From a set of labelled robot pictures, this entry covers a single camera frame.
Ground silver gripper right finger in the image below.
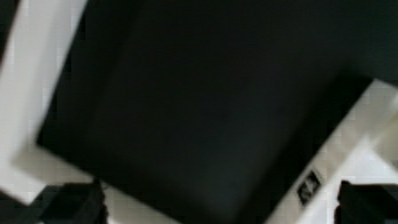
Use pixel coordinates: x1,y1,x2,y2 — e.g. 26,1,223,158
335,180,398,224

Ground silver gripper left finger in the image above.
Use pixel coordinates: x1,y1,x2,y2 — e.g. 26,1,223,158
31,181,109,224

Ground white square table top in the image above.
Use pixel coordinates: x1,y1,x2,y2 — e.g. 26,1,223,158
265,80,398,224

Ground white U-shaped fence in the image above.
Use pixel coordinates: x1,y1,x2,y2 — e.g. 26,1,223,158
0,0,180,224

